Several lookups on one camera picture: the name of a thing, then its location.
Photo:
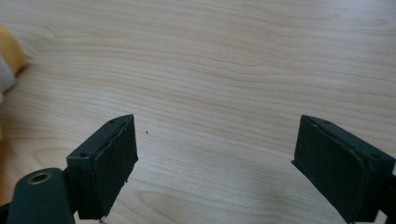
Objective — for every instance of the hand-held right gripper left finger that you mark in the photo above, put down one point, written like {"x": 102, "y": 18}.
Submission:
{"x": 102, "y": 168}

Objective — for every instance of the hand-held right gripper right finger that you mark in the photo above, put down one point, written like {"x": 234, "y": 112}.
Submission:
{"x": 339, "y": 168}

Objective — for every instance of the yellow and white soft object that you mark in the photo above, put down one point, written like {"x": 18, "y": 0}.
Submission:
{"x": 9, "y": 59}

